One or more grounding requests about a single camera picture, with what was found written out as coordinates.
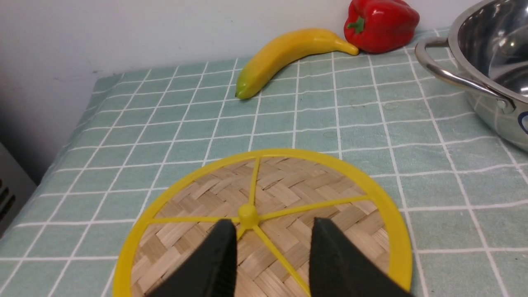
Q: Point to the yellow rimmed bamboo steamer lid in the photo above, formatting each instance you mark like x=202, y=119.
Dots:
x=272, y=197

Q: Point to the yellow plastic banana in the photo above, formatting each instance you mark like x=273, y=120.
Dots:
x=284, y=50

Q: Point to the red bell pepper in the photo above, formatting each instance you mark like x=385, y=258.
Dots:
x=380, y=26

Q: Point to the stainless steel pot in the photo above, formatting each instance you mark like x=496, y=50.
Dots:
x=486, y=54

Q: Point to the grey appliance at table edge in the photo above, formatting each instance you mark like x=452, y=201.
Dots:
x=16, y=188

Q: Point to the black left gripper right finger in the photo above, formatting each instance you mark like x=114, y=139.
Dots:
x=337, y=268

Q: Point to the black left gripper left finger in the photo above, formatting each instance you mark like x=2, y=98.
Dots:
x=210, y=271

